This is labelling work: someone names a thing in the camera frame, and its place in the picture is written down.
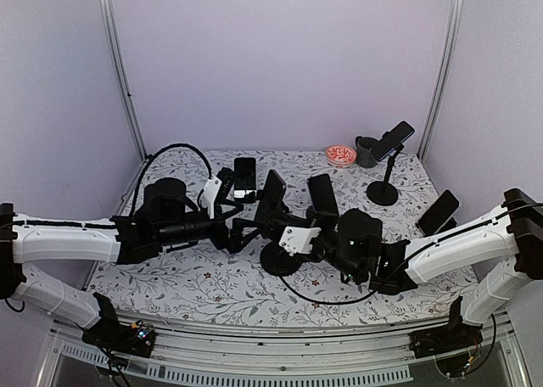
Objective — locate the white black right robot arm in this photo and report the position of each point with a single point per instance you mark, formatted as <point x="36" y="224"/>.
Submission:
<point x="352" y="244"/>

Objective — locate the black phone with pink edge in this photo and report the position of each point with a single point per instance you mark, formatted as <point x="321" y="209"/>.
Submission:
<point x="272" y="197"/>

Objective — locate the black phone on right stand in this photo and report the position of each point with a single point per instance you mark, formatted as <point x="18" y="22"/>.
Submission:
<point x="439" y="213"/>

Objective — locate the black phone on centre stand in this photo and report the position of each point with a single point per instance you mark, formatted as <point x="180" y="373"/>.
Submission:
<point x="322" y="195"/>

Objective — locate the black tall phone stand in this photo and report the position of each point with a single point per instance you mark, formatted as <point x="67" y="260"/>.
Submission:
<point x="383" y="192"/>

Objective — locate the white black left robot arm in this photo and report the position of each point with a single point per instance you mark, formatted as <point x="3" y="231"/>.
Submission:
<point x="168" y="220"/>

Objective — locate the aluminium frame post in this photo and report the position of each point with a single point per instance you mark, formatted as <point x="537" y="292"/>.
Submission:
<point x="112" y="37"/>
<point x="451" y="35"/>

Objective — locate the right aluminium frame post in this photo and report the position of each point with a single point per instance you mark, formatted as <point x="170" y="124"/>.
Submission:
<point x="451" y="35"/>

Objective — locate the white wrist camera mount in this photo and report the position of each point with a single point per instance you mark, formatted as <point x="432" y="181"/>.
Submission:
<point x="207" y="200"/>
<point x="297" y="240"/>

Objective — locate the left aluminium frame post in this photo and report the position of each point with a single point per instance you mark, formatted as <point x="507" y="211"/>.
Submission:
<point x="112" y="37"/>

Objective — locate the floral patterned table mat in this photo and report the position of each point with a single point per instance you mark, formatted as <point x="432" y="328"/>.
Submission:
<point x="203" y="284"/>

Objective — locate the black phone lying back left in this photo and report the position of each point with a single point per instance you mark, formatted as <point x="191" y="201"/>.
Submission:
<point x="245" y="180"/>

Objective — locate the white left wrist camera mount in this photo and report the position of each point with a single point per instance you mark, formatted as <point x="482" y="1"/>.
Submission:
<point x="207" y="200"/>

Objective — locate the aluminium front rail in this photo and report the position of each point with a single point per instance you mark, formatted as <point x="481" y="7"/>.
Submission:
<point x="211" y="354"/>

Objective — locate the dark grey cup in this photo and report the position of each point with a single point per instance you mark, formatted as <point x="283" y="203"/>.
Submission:
<point x="364" y="157"/>

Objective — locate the black round-base phone stand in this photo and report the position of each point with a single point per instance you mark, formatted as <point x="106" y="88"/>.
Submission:
<point x="275" y="260"/>

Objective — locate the red white patterned bowl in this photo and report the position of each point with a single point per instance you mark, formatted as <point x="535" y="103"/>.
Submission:
<point x="340" y="155"/>

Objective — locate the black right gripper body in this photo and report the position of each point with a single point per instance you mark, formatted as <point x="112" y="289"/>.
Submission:
<point x="333" y="255"/>

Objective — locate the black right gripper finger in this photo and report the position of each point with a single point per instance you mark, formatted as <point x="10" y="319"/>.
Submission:
<point x="292" y="220"/>
<point x="272" y="230"/>

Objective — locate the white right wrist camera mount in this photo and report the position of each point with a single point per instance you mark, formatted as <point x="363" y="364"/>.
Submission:
<point x="297" y="240"/>

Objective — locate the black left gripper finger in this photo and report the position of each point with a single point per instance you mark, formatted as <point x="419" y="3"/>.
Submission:
<point x="229" y="208"/>
<point x="243" y="231"/>

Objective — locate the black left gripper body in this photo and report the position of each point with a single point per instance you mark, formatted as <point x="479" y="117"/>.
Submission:
<point x="220" y="237"/>

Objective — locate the black phone on tall stand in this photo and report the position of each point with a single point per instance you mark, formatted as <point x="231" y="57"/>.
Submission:
<point x="391" y="140"/>

